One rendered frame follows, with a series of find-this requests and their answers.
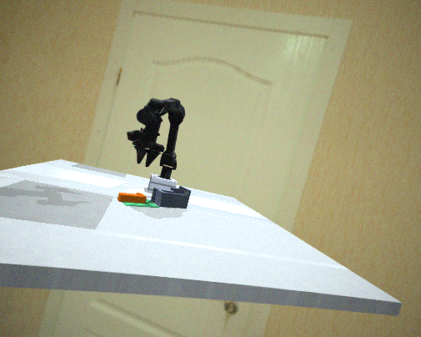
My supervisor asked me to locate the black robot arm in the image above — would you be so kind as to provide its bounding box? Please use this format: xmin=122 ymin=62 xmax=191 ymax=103
xmin=127 ymin=98 xmax=185 ymax=180

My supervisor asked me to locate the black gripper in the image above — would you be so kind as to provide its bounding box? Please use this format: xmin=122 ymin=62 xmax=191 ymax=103
xmin=133 ymin=127 xmax=165 ymax=167

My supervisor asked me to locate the orange block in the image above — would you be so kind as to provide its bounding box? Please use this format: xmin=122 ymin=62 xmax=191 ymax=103
xmin=117 ymin=193 xmax=147 ymax=204

